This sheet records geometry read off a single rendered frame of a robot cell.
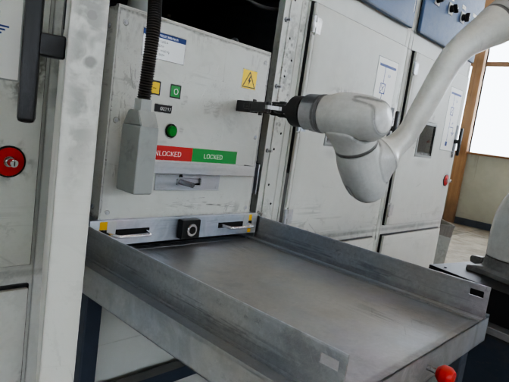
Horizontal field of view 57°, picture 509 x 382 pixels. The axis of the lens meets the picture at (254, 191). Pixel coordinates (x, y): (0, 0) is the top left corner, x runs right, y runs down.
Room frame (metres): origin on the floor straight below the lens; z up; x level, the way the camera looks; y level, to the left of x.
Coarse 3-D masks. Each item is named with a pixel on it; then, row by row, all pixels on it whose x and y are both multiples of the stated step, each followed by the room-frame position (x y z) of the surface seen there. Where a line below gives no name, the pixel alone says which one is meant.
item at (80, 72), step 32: (32, 0) 0.42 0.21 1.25; (64, 0) 0.65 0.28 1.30; (96, 0) 0.40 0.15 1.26; (32, 32) 0.42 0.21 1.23; (64, 32) 0.56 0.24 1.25; (96, 32) 0.40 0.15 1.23; (32, 64) 0.42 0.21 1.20; (64, 64) 0.41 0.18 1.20; (96, 64) 0.41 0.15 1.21; (32, 96) 0.42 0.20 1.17; (64, 96) 0.40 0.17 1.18; (96, 96) 0.41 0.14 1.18; (64, 128) 0.40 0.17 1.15; (96, 128) 0.41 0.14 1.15; (64, 160) 0.40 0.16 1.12; (64, 192) 0.40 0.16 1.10; (64, 224) 0.40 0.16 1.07; (64, 256) 0.40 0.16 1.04; (64, 288) 0.40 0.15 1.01; (64, 320) 0.40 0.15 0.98; (64, 352) 0.40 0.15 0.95
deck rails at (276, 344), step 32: (256, 224) 1.42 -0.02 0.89; (96, 256) 0.97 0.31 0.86; (128, 256) 0.89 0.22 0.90; (320, 256) 1.25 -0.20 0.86; (352, 256) 1.18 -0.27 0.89; (384, 256) 1.13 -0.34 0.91; (160, 288) 0.81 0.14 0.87; (192, 288) 0.76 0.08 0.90; (416, 288) 1.06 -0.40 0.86; (448, 288) 1.02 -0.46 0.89; (480, 288) 0.97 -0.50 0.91; (192, 320) 0.74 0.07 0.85; (224, 320) 0.70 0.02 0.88; (256, 320) 0.66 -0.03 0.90; (480, 320) 0.94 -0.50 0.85; (256, 352) 0.65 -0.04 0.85; (288, 352) 0.61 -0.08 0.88; (320, 352) 0.58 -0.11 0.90
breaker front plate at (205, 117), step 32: (128, 32) 1.06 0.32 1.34; (192, 32) 1.18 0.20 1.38; (128, 64) 1.06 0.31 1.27; (160, 64) 1.12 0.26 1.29; (192, 64) 1.19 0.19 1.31; (224, 64) 1.27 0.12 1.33; (256, 64) 1.35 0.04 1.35; (128, 96) 1.07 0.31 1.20; (160, 96) 1.13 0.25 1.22; (192, 96) 1.20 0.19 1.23; (224, 96) 1.28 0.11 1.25; (256, 96) 1.37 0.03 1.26; (160, 128) 1.14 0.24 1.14; (192, 128) 1.21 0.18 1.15; (224, 128) 1.29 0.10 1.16; (256, 128) 1.38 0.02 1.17; (160, 160) 1.14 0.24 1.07; (160, 192) 1.15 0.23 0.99; (192, 192) 1.23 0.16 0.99; (224, 192) 1.31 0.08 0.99
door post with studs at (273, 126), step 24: (288, 0) 1.43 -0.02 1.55; (288, 24) 1.44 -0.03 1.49; (288, 48) 1.45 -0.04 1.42; (288, 72) 1.46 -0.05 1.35; (288, 96) 1.47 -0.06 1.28; (264, 120) 1.47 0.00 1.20; (264, 144) 1.46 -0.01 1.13; (264, 168) 1.43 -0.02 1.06; (264, 192) 1.44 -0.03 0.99; (264, 216) 1.45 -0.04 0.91
